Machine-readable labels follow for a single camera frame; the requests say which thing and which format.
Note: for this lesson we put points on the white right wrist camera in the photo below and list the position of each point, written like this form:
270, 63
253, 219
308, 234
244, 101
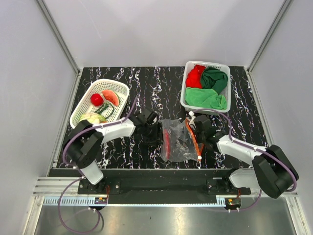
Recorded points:
191, 118

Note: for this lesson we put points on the white oval perforated basket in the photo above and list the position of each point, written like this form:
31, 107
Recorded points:
85, 105

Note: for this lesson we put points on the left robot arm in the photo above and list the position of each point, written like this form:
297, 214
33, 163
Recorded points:
86, 139

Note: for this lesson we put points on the fake red strawberry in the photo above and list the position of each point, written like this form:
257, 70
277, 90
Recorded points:
96, 99

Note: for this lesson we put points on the red cloth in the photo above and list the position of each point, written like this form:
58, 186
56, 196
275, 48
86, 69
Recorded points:
194, 77

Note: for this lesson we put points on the white rectangular plastic basket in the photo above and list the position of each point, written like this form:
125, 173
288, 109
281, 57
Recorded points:
226, 92

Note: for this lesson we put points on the fake red chili pepper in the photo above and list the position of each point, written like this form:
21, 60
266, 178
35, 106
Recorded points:
166, 146

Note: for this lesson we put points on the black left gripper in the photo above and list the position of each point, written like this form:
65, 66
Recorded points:
157, 137

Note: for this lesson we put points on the fake green leafy sprig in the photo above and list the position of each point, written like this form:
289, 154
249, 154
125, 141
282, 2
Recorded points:
104, 107

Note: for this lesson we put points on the fake white cauliflower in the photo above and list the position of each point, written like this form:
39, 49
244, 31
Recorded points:
93, 118

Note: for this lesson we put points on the left aluminium frame post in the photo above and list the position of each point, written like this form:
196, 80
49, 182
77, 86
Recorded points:
57, 34

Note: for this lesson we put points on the clear zip top bag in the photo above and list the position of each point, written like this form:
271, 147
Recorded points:
183, 142

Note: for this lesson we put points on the white slotted cable duct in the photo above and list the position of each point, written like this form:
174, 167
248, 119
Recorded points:
75, 201

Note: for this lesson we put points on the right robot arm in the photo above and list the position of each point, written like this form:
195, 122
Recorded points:
271, 171

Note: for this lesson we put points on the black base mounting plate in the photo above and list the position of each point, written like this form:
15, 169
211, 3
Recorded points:
163, 186

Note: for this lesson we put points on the fake watermelon slice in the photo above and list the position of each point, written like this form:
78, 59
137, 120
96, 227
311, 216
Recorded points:
111, 96

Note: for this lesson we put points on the light green cloth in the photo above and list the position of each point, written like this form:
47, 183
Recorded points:
205, 98

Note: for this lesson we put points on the right aluminium frame post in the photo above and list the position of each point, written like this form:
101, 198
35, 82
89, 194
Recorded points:
271, 31

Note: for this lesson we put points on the dark green cloth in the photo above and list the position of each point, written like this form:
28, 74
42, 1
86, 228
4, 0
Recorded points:
212, 78

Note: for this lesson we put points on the aluminium frame post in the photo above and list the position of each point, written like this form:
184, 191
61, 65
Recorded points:
57, 34
271, 31

